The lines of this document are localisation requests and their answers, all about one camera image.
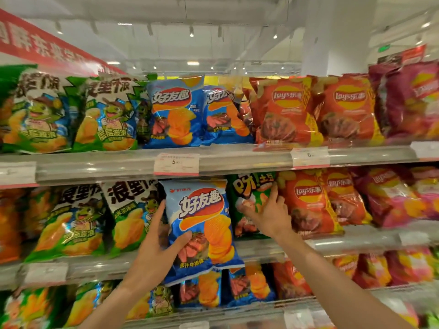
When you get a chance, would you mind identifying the white price tag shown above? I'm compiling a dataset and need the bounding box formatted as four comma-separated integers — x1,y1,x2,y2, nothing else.
399,231,430,247
0,162,37,189
23,262,69,286
410,141,439,162
153,153,200,177
290,147,331,170

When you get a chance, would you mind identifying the person's right forearm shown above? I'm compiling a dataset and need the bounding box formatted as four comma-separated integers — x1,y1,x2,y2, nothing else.
274,229,418,329

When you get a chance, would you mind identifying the blue ridged chip bag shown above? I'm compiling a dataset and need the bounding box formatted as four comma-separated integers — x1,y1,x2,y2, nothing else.
159,179,245,287

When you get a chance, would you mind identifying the person's right hand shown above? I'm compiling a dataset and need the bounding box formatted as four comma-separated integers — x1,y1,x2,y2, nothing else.
237,183,294,242

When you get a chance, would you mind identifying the metal store shelving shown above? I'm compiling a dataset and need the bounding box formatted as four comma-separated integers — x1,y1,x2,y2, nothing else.
0,142,439,329

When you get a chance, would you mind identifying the yellow background board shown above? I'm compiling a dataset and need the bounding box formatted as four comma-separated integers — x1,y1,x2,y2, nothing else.
157,75,251,90

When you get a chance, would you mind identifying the green potato stick bag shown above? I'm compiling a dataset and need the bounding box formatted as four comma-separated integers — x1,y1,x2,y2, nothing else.
227,172,278,239

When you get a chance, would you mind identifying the yellow chef snack bag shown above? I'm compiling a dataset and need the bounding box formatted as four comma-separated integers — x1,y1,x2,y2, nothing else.
22,188,61,240

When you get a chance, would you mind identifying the person's left hand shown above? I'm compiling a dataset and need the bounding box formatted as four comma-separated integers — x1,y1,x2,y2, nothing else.
120,200,193,295

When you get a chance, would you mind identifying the red white poster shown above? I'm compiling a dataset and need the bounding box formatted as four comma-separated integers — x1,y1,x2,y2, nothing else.
377,44,427,65

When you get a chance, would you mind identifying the orange potato stick bag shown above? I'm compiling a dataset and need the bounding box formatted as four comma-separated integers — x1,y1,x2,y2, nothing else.
0,190,25,265

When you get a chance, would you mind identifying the red hanging banner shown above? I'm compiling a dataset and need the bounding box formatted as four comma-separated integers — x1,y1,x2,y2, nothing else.
0,8,126,76

